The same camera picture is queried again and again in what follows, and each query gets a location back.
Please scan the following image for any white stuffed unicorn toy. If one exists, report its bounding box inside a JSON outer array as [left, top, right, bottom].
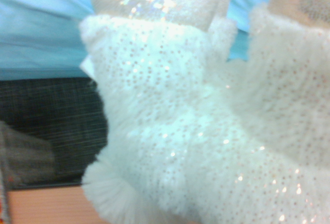
[[78, 0, 330, 224]]

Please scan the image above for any light blue covered sofa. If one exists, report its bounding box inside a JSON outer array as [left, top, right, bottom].
[[0, 0, 274, 80]]

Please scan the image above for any red-brown wooden coffee table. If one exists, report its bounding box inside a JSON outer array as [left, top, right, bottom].
[[5, 184, 110, 224]]

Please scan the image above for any wire mesh basket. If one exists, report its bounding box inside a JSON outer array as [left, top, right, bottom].
[[0, 120, 57, 191]]

